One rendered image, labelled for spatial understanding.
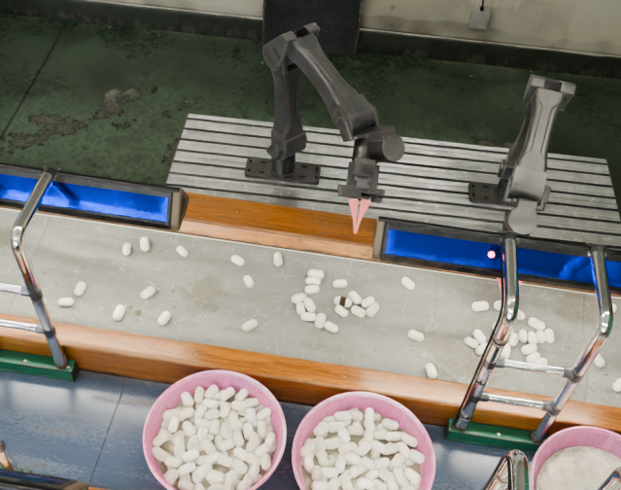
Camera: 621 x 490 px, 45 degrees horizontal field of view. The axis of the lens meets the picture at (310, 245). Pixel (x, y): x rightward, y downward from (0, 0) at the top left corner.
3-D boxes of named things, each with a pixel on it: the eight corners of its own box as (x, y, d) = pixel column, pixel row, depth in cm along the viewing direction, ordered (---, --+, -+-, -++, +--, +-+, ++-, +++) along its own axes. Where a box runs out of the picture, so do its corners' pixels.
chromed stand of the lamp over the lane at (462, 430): (446, 360, 162) (496, 224, 129) (537, 374, 161) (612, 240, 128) (444, 439, 150) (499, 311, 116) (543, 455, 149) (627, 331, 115)
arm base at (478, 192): (554, 189, 189) (551, 170, 194) (475, 180, 189) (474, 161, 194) (544, 210, 195) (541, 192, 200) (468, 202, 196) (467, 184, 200)
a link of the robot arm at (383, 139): (414, 152, 156) (396, 97, 153) (384, 167, 152) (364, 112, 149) (382, 155, 166) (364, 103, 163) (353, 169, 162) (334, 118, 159)
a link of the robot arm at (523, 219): (542, 240, 146) (559, 181, 146) (500, 228, 147) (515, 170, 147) (534, 241, 157) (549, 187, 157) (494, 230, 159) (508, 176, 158)
